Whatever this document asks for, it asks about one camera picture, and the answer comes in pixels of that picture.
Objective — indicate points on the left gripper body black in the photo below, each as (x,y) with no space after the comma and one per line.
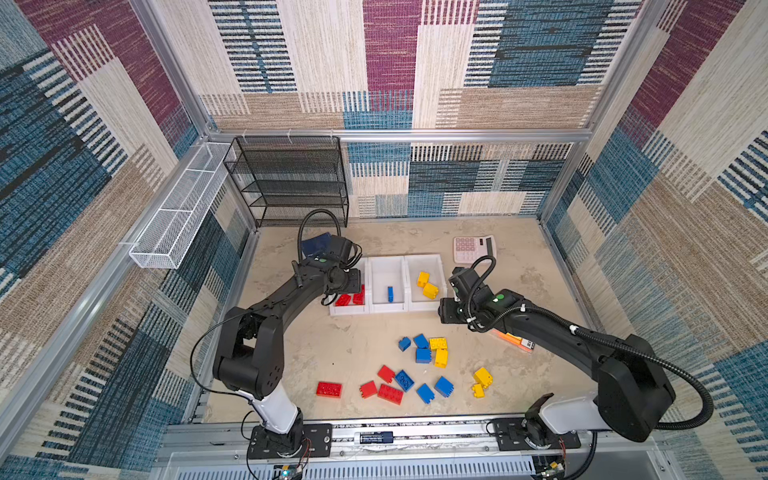
(350,281)

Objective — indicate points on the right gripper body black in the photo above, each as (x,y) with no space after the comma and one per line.
(454,312)

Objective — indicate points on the red lego long brick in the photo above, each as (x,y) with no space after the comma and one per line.
(359,298)

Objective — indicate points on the yellow lego brick tall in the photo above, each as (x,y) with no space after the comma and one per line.
(423,279)

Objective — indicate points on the red lego small brick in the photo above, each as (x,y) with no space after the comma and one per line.
(386,374)

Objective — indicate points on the red lego small square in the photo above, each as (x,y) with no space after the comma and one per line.
(368,389)

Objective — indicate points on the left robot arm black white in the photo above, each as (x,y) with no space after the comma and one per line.
(249,358)

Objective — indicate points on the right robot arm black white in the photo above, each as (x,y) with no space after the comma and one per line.
(633,389)

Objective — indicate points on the yellow lego brick top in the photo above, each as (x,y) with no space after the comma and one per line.
(438,343)

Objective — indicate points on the dark blue notebook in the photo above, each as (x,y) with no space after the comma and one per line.
(316,246)

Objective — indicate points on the white bin middle compartment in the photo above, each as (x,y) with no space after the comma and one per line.
(386,284)

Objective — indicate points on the blue lego square brick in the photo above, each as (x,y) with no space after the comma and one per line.
(421,342)

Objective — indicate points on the pink calculator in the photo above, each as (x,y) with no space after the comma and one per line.
(467,250)

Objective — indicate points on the yellow lego large brick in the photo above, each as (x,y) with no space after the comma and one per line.
(483,378)

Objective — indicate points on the red lego flat brick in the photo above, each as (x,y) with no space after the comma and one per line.
(390,394)

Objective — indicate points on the black wire shelf rack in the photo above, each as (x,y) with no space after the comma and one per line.
(282,179)

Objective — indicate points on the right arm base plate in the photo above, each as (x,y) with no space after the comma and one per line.
(518,434)

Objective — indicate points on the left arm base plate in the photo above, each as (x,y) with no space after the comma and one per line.
(313,440)

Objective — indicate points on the white wire mesh basket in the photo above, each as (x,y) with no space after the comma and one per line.
(165,241)

